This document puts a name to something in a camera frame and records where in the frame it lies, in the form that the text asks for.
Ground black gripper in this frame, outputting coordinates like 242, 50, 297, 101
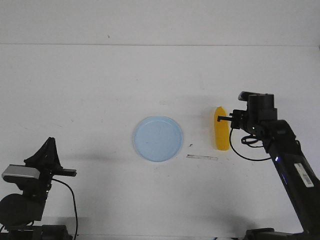
24, 137, 77, 198
217, 109, 258, 133

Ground yellow corn cob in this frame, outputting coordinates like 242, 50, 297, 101
213, 106, 230, 151

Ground light blue round plate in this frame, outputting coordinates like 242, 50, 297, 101
132, 116, 183, 163

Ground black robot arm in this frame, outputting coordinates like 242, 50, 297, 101
214, 91, 320, 240
0, 137, 77, 240

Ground horizontal tape strip on table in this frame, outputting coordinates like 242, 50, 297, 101
186, 154, 218, 161

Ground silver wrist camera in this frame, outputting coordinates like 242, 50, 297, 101
1, 164, 40, 183
238, 91, 259, 102

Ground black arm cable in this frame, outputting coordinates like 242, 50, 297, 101
52, 178, 79, 238
229, 127, 272, 162

